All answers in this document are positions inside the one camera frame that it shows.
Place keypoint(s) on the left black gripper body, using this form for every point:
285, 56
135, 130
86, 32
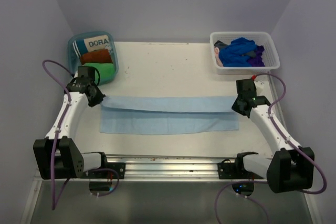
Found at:
98, 96

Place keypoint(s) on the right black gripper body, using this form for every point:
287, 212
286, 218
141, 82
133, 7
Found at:
235, 106

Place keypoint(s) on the green microfiber towel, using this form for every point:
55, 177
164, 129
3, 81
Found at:
106, 72

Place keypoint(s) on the light blue towel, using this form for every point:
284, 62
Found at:
167, 116

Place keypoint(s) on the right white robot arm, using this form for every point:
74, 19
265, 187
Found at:
290, 167

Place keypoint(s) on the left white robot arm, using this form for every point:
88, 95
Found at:
57, 155

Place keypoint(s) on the brown rolled towel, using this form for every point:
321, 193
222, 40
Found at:
97, 56

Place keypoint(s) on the blue plastic tub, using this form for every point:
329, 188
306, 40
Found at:
73, 59

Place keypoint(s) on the Dora printed rolled towel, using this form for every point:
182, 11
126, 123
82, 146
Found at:
83, 46

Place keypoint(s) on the purple towel in basket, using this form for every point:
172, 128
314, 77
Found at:
255, 57

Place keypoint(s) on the dark blue towel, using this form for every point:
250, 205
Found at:
234, 55

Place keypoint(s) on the white plastic basket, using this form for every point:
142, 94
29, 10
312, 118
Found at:
270, 55

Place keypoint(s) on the pink towel in basket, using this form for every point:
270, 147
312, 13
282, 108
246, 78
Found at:
218, 61

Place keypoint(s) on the dark grey towel in basket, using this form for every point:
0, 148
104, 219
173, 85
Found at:
219, 44

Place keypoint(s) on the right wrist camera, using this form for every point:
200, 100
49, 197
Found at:
259, 84

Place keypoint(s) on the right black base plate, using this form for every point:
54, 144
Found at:
234, 169

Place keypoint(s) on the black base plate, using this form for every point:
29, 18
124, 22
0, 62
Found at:
112, 170
234, 169

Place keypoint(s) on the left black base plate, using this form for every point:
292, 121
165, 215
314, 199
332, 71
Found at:
112, 170

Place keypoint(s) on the aluminium mounting rail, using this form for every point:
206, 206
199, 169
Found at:
166, 168

